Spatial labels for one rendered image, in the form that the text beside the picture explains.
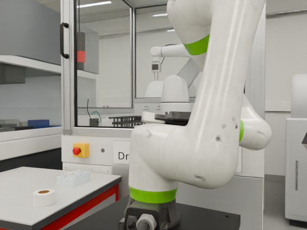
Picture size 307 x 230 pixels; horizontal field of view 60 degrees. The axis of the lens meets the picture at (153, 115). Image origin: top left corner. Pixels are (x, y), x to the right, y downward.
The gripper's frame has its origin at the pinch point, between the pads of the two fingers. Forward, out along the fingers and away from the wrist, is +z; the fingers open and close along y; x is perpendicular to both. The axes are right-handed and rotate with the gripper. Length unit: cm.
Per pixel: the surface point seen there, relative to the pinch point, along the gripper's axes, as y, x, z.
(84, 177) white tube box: 54, -4, 16
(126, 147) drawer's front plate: 52, 12, -1
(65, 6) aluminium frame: 36, 81, 40
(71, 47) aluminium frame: 45, 62, 33
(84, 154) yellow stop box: 64, 11, 18
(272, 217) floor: 169, 7, -173
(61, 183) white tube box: 52, -8, 25
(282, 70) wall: 172, 216, -243
